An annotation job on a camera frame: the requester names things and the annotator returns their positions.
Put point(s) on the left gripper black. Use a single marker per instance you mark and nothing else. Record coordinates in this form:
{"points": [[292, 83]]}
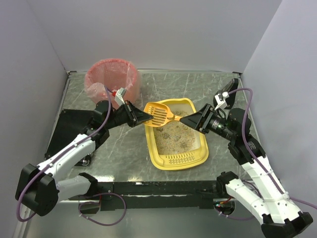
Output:
{"points": [[131, 114]]}

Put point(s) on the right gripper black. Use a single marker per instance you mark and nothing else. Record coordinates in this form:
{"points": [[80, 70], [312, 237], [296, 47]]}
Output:
{"points": [[205, 119]]}

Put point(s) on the orange litter scoop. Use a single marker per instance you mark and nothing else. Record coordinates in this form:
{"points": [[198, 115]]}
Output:
{"points": [[161, 113]]}

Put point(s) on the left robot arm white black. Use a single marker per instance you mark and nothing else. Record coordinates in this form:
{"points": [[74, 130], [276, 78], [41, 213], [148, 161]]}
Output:
{"points": [[41, 187]]}

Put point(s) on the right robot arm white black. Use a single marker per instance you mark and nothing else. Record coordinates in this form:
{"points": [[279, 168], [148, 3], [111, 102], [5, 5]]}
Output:
{"points": [[277, 214]]}

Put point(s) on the yellow litter box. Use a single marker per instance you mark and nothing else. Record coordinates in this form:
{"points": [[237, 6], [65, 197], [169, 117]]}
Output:
{"points": [[165, 154]]}

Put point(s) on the pink lined waste basket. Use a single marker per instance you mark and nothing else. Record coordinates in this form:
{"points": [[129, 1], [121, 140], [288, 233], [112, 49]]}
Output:
{"points": [[112, 74]]}

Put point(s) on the black triangular scoop holder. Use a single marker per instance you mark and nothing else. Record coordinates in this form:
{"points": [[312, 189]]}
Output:
{"points": [[231, 86]]}

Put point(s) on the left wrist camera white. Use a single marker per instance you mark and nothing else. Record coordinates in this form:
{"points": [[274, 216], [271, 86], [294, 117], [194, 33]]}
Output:
{"points": [[119, 96]]}

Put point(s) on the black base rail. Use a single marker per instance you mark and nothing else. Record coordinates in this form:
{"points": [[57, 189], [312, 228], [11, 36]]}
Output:
{"points": [[203, 194]]}

